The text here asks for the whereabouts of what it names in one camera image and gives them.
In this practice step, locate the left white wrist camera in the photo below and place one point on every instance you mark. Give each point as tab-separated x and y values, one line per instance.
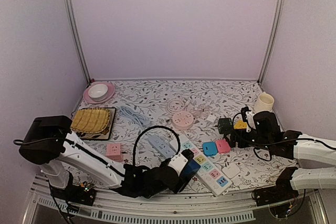
178	162

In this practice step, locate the pink plug adapter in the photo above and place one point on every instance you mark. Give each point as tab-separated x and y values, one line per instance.
222	146

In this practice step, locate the white long power strip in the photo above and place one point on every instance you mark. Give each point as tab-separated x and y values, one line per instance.
210	175

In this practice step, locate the white bowl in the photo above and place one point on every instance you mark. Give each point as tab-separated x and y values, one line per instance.
98	92

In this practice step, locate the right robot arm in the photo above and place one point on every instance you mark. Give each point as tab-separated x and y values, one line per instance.
317	150

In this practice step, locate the black framed mat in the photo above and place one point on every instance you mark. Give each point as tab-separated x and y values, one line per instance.
105	134

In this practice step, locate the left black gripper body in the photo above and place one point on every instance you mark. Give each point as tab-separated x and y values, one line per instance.
147	195

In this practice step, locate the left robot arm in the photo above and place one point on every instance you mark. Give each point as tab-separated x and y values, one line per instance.
50	142

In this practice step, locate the dark green cube socket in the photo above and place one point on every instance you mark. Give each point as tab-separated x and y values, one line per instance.
224	126

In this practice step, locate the dark blue cube socket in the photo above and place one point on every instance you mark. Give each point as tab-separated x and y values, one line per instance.
188	173

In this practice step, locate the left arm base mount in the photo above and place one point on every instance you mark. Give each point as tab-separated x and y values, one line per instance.
75	193

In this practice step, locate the white charger with cable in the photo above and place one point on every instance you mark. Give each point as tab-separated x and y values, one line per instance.
205	114

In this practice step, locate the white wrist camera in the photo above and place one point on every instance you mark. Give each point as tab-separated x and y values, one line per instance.
178	162
247	116

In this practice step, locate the light blue power strip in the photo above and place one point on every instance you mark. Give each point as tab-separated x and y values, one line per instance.
159	145

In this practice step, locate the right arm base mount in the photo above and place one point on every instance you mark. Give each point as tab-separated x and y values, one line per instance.
275	195

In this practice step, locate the pink cube socket adapter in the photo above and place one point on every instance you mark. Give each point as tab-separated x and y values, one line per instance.
114	152

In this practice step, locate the pink plate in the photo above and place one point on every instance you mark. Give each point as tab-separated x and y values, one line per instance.
111	91

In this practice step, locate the white plug adapter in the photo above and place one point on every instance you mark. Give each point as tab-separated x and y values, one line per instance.
230	170

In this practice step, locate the yellow woven basket tray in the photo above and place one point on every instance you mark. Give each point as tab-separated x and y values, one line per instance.
91	121

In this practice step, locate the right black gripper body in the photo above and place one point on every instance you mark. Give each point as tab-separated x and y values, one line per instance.
261	141

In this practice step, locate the cyan plug adapter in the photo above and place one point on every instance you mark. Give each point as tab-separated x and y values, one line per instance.
209	149

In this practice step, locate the cream ceramic mug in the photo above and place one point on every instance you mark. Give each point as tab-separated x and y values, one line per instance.
264	102

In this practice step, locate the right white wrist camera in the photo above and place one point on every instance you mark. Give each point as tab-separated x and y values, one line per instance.
247	116

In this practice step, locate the yellow cube socket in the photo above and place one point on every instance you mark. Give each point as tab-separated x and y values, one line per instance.
240	125

